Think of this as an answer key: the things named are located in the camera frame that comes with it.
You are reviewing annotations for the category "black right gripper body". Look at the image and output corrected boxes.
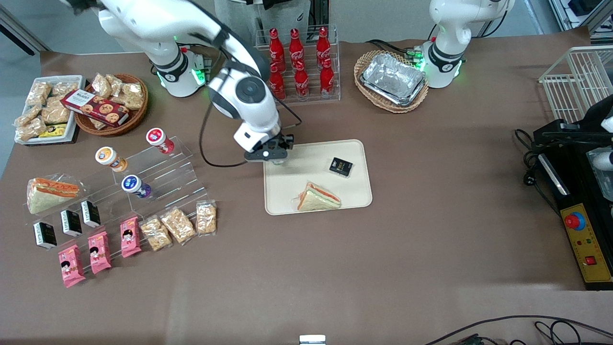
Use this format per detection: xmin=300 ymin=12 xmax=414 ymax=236
xmin=244 ymin=134 xmax=295 ymax=162

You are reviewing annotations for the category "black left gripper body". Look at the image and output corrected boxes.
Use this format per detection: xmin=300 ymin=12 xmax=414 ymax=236
xmin=582 ymin=95 xmax=613 ymax=144

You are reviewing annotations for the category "beige serving tray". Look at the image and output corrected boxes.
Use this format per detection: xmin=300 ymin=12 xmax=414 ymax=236
xmin=263 ymin=139 xmax=373 ymax=216

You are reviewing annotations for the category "red gum bottle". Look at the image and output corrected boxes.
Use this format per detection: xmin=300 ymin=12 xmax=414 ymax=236
xmin=146 ymin=127 xmax=175 ymax=155

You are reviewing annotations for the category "aluminium foil tray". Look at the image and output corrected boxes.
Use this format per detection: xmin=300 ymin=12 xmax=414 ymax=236
xmin=360 ymin=53 xmax=427 ymax=104
xmin=360 ymin=77 xmax=427 ymax=107

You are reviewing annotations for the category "purple gum bottle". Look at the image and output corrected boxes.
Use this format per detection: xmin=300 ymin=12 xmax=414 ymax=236
xmin=121 ymin=175 xmax=153 ymax=199

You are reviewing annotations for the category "orange gum bottle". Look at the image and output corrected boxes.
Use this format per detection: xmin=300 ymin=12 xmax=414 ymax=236
xmin=95 ymin=147 xmax=128 ymax=173

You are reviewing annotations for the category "white rectangular snack tray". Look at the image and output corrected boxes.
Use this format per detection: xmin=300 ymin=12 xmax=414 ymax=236
xmin=14 ymin=76 xmax=87 ymax=145

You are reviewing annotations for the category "black control box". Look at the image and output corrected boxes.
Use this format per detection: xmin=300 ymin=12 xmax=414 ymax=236
xmin=536 ymin=141 xmax=613 ymax=291

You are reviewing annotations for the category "wrapped triangle sandwich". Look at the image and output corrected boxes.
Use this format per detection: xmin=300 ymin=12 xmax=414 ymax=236
xmin=292 ymin=181 xmax=342 ymax=212
xmin=26 ymin=176 xmax=82 ymax=215

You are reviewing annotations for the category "small black snack packet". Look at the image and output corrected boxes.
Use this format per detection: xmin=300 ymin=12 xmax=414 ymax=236
xmin=329 ymin=157 xmax=355 ymax=178

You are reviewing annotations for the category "clear acrylic bottle rack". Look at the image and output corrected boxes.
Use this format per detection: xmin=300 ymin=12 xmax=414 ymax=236
xmin=255 ymin=23 xmax=341 ymax=106

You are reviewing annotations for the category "red cola bottle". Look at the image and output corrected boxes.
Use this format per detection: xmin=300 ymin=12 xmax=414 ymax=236
xmin=319 ymin=57 xmax=335 ymax=95
xmin=316 ymin=26 xmax=332 ymax=65
xmin=289 ymin=29 xmax=305 ymax=68
xmin=294 ymin=60 xmax=310 ymax=98
xmin=268 ymin=28 xmax=286 ymax=72
xmin=269 ymin=62 xmax=286 ymax=101

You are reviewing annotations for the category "clear acrylic stepped stand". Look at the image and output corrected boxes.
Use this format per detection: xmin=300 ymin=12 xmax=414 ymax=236
xmin=29 ymin=136 xmax=210 ymax=250

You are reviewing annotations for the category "light wicker basket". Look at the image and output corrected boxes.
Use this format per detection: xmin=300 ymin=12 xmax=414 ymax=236
xmin=354 ymin=50 xmax=429 ymax=114

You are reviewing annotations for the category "dark brown wicker basket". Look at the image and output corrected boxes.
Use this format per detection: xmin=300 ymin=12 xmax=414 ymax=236
xmin=74 ymin=73 xmax=149 ymax=137

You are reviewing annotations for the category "pink snack packet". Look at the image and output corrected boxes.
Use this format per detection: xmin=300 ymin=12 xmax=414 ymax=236
xmin=58 ymin=244 xmax=86 ymax=288
xmin=88 ymin=231 xmax=112 ymax=275
xmin=120 ymin=216 xmax=142 ymax=258

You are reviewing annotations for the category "red cookie box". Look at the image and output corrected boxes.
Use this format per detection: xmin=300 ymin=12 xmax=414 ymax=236
xmin=61 ymin=90 xmax=130 ymax=127

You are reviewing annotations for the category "black and white box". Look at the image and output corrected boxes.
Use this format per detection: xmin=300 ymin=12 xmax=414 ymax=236
xmin=60 ymin=209 xmax=83 ymax=237
xmin=80 ymin=200 xmax=102 ymax=228
xmin=33 ymin=221 xmax=57 ymax=250

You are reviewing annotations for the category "white wire basket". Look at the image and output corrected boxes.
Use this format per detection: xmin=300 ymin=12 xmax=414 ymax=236
xmin=539 ymin=46 xmax=613 ymax=125

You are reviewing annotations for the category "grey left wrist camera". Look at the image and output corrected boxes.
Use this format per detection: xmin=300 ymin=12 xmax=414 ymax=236
xmin=592 ymin=151 xmax=613 ymax=172

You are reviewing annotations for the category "black control box cable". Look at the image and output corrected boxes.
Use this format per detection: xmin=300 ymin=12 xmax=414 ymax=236
xmin=513 ymin=128 xmax=562 ymax=216

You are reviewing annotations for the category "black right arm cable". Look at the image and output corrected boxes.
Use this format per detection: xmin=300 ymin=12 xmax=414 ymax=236
xmin=188 ymin=26 xmax=303 ymax=168

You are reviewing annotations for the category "aluminium frame shelf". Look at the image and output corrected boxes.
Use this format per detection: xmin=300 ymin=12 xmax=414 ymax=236
xmin=548 ymin=0 xmax=613 ymax=40

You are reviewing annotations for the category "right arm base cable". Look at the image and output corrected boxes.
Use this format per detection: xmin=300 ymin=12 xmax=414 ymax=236
xmin=180 ymin=44 xmax=214 ymax=73

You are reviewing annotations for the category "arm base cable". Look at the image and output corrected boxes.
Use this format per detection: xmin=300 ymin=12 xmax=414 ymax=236
xmin=365 ymin=39 xmax=423 ymax=62
xmin=180 ymin=44 xmax=214 ymax=73

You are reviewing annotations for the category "left arm base cable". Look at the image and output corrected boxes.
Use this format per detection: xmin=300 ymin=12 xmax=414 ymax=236
xmin=365 ymin=39 xmax=423 ymax=62

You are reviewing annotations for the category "long black floor cable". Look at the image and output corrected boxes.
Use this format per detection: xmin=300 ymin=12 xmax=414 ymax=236
xmin=424 ymin=315 xmax=613 ymax=345

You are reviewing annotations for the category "looped black floor cable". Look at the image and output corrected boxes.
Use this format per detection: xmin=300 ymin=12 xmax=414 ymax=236
xmin=534 ymin=320 xmax=584 ymax=345

